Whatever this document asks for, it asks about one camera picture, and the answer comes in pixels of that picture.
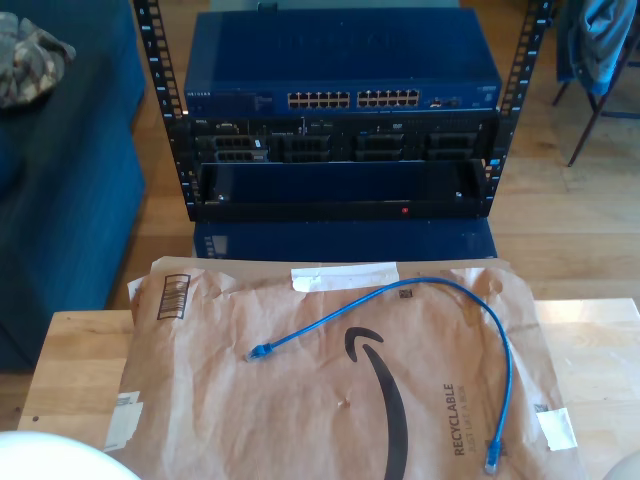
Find blue network cable clear plugs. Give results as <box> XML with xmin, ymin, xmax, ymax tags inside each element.
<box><xmin>244</xmin><ymin>276</ymin><xmax>515</xmax><ymax>476</ymax></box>

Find black rack tray blue panel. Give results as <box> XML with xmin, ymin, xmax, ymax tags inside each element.
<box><xmin>192</xmin><ymin>158</ymin><xmax>494</xmax><ymax>221</ymax></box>

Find black rack server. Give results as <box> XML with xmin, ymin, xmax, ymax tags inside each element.
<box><xmin>189</xmin><ymin>115</ymin><xmax>494</xmax><ymax>164</ymax></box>

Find brown paper mailer black print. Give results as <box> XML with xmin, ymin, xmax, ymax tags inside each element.
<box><xmin>98</xmin><ymin>255</ymin><xmax>589</xmax><ymax>480</ymax></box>

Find blue sofa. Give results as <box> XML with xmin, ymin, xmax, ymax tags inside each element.
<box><xmin>0</xmin><ymin>0</ymin><xmax>147</xmax><ymax>374</ymax></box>

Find dark metal chair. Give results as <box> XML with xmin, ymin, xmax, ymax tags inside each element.
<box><xmin>552</xmin><ymin>14</ymin><xmax>640</xmax><ymax>169</ymax></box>

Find camouflage cloth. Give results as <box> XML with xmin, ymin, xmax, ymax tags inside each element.
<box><xmin>0</xmin><ymin>12</ymin><xmax>77</xmax><ymax>110</ymax></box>

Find grey-blue jacket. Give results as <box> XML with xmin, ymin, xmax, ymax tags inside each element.
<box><xmin>555</xmin><ymin>0</ymin><xmax>639</xmax><ymax>96</ymax></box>

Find blue switch under rack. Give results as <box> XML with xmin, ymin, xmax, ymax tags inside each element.
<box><xmin>192</xmin><ymin>219</ymin><xmax>499</xmax><ymax>261</ymax></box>

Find black rack frame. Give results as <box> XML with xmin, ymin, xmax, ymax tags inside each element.
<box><xmin>130</xmin><ymin>0</ymin><xmax>554</xmax><ymax>224</ymax></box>

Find blue network switch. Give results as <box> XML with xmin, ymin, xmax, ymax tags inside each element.
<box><xmin>183</xmin><ymin>8</ymin><xmax>504</xmax><ymax>117</ymax></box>

